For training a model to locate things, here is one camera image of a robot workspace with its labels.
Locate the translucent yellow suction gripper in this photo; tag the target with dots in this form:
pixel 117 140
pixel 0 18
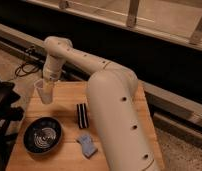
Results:
pixel 48 86

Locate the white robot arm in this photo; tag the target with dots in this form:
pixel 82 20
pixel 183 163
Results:
pixel 110 96

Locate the black chair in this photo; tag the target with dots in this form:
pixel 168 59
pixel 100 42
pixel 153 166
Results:
pixel 8 114

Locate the dark patterned bowl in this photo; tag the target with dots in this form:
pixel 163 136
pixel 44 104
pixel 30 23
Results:
pixel 42 135

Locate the black white striped block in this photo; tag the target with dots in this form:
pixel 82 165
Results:
pixel 82 116

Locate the wooden table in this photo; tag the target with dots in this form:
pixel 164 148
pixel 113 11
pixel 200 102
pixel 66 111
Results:
pixel 67 155

